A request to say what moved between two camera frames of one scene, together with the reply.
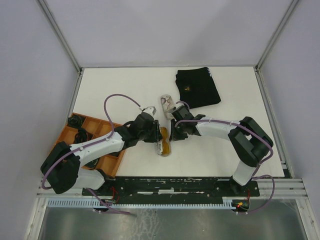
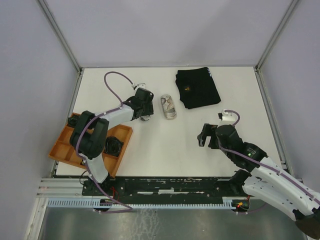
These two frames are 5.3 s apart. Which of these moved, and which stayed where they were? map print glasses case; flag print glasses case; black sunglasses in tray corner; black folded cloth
Moved: flag print glasses case
Stayed: black folded cloth; map print glasses case; black sunglasses in tray corner
